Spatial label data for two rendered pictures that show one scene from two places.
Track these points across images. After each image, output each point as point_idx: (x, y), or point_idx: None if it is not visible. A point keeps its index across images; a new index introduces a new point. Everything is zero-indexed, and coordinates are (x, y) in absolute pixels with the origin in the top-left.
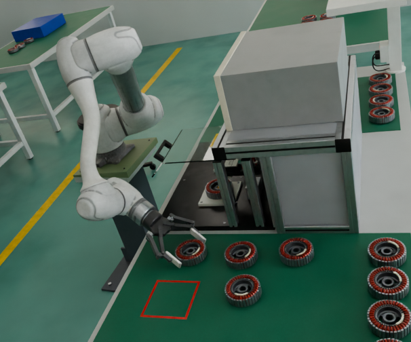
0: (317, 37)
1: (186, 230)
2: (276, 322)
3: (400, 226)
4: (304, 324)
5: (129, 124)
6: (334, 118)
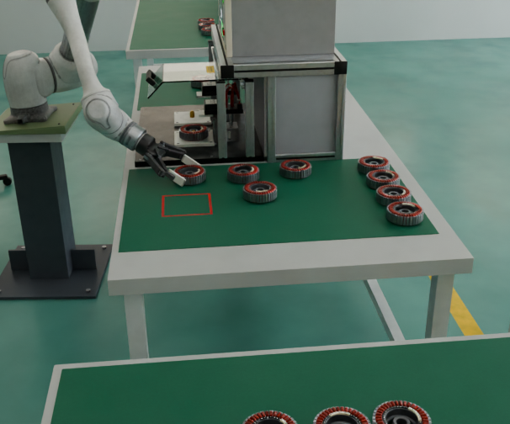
0: None
1: (178, 158)
2: (300, 208)
3: (375, 155)
4: (325, 207)
5: (64, 76)
6: (326, 50)
